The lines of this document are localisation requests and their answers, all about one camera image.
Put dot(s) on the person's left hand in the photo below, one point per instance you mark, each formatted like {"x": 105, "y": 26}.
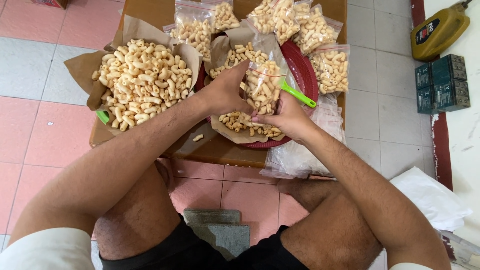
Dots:
{"x": 221, "y": 93}

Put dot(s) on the person's right hand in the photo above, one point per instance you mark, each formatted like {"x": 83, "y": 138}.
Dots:
{"x": 290, "y": 120}

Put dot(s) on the clear macaroni snack bag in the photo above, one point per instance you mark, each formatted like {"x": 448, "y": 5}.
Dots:
{"x": 264, "y": 75}

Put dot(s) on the green plastic scoop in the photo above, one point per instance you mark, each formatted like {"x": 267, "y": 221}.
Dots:
{"x": 298, "y": 95}

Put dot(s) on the small heap of macaroni snacks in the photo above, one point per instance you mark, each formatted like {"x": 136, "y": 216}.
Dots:
{"x": 240, "y": 122}

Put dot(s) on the stack of empty plastic bags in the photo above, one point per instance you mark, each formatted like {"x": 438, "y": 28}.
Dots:
{"x": 300, "y": 153}

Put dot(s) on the small brown paper sheet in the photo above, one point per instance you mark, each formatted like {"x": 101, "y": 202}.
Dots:
{"x": 221, "y": 50}

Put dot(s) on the single loose macaroni snack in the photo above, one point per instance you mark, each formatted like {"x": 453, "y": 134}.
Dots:
{"x": 198, "y": 137}

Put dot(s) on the red woven tray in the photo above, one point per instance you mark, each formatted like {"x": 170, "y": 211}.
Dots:
{"x": 302, "y": 71}

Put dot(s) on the large heap of macaroni snacks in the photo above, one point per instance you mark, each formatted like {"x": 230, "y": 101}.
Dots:
{"x": 142, "y": 82}

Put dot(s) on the pile of filled snack packets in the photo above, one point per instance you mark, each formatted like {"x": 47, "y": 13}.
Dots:
{"x": 318, "y": 37}

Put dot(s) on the person's right leg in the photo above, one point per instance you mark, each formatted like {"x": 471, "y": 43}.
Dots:
{"x": 330, "y": 228}

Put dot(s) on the person's leg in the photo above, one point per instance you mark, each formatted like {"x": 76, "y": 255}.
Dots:
{"x": 330, "y": 228}
{"x": 135, "y": 217}

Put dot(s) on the green plastic basket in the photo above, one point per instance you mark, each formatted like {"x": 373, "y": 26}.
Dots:
{"x": 102, "y": 116}

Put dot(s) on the grey concrete block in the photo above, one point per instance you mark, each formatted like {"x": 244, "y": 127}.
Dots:
{"x": 212, "y": 216}
{"x": 225, "y": 240}

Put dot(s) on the dark green battery box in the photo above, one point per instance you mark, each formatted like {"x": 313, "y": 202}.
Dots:
{"x": 423, "y": 76}
{"x": 453, "y": 95}
{"x": 426, "y": 100}
{"x": 450, "y": 68}

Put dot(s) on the large brown paper sheet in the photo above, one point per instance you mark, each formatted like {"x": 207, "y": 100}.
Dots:
{"x": 80, "y": 69}

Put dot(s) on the person's left leg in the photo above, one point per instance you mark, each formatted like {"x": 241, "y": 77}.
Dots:
{"x": 135, "y": 217}

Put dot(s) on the white plastic sheet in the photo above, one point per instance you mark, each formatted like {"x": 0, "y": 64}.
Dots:
{"x": 431, "y": 198}

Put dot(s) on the person's black shorts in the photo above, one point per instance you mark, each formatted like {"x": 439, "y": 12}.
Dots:
{"x": 180, "y": 251}

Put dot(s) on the yellow oil jug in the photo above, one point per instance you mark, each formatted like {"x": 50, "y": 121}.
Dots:
{"x": 438, "y": 33}

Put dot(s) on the red cardboard box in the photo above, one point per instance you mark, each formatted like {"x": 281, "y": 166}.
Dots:
{"x": 50, "y": 3}

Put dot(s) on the person's white shirt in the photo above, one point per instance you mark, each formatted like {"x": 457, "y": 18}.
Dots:
{"x": 41, "y": 251}

